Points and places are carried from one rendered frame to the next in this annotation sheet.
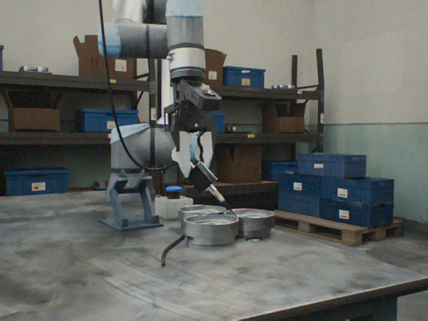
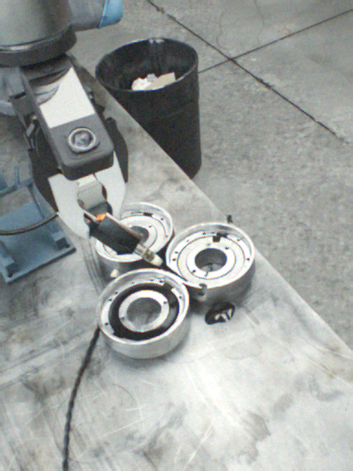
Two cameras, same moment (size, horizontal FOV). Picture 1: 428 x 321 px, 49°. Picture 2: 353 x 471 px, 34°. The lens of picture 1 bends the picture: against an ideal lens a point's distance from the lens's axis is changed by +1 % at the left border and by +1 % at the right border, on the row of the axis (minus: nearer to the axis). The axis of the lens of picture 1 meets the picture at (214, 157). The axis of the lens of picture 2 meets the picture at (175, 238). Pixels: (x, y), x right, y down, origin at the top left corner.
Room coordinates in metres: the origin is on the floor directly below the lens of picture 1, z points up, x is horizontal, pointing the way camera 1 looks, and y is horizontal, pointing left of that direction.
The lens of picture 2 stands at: (0.49, -0.11, 1.35)
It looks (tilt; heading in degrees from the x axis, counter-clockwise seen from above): 45 degrees down; 9
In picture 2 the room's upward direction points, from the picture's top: 11 degrees counter-clockwise
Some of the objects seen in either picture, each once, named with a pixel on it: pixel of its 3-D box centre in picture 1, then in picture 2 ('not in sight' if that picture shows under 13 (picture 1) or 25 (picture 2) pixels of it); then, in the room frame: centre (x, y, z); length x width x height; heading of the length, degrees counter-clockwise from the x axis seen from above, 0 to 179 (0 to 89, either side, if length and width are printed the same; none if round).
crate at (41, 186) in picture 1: (35, 181); not in sight; (4.26, 1.62, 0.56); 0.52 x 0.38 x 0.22; 117
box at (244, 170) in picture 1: (237, 162); not in sight; (5.33, -0.26, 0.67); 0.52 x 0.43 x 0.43; 120
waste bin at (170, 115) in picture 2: not in sight; (156, 118); (2.19, 0.15, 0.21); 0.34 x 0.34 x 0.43
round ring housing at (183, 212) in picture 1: (202, 218); (134, 241); (1.01, 0.03, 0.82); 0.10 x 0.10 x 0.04
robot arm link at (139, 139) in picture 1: (132, 145); not in sight; (1.44, 0.25, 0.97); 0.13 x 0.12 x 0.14; 98
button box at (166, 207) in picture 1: (172, 206); (90, 175); (1.15, 0.10, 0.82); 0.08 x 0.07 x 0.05; 30
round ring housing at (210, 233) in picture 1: (210, 229); (144, 315); (0.89, 0.01, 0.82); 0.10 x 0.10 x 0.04
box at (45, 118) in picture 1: (33, 110); not in sight; (4.24, 1.63, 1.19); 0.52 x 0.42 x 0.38; 120
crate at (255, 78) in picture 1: (237, 79); not in sight; (5.32, -0.25, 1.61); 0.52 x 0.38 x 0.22; 123
